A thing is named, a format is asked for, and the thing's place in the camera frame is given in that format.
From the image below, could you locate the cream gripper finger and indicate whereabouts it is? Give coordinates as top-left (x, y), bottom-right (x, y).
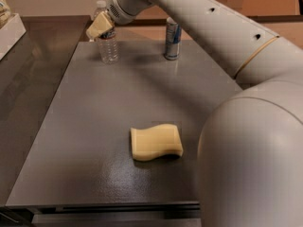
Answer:
top-left (86, 11), bottom-right (115, 40)

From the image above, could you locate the clear plastic water bottle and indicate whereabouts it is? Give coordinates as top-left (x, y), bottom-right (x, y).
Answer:
top-left (93, 0), bottom-right (118, 64)

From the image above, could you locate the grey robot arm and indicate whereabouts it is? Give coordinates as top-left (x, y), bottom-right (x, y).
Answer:
top-left (107, 0), bottom-right (303, 227)

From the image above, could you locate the yellow wavy sponge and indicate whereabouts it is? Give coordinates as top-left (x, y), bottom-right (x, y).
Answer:
top-left (131, 124), bottom-right (184, 162)

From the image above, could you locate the silver blue energy drink can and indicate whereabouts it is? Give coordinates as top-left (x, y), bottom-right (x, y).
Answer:
top-left (164, 17), bottom-right (182, 61)

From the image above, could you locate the dark side counter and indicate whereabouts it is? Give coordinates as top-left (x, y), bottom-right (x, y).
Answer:
top-left (0, 15), bottom-right (90, 207)

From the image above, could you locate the white box on counter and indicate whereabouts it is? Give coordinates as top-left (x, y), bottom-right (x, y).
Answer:
top-left (0, 13), bottom-right (26, 61)

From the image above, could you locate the packaged item on box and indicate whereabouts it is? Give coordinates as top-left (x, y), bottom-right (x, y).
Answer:
top-left (0, 0), bottom-right (11, 28)

